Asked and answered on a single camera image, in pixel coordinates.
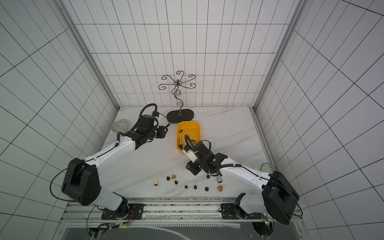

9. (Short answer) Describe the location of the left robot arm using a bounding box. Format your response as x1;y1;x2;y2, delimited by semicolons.
59;111;169;220

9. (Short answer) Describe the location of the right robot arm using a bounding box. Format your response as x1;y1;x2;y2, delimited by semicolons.
179;135;300;225

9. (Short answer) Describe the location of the yellow plastic storage box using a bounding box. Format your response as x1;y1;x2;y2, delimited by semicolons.
177;121;202;154

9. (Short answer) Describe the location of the metal jewelry stand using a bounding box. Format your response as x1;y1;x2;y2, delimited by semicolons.
158;70;196;124

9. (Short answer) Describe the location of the green glass cup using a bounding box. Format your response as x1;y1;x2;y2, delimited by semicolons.
260;163;277;174

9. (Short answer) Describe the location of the aluminium mounting rail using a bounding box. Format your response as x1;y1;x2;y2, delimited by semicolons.
62;198;278;224

